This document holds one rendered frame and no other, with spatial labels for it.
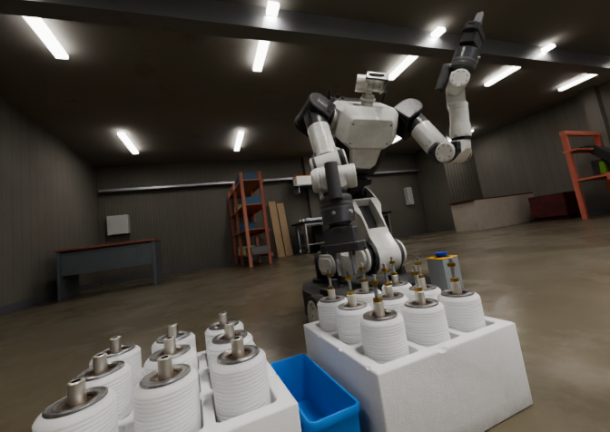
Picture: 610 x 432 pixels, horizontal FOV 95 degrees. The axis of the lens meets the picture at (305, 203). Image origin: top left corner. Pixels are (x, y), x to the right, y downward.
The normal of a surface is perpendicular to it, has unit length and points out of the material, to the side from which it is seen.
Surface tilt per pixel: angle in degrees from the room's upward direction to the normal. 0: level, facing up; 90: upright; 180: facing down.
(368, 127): 127
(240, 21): 90
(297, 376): 88
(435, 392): 90
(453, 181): 90
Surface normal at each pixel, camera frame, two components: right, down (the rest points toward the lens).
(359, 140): 0.21, 0.48
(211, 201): 0.32, -0.16
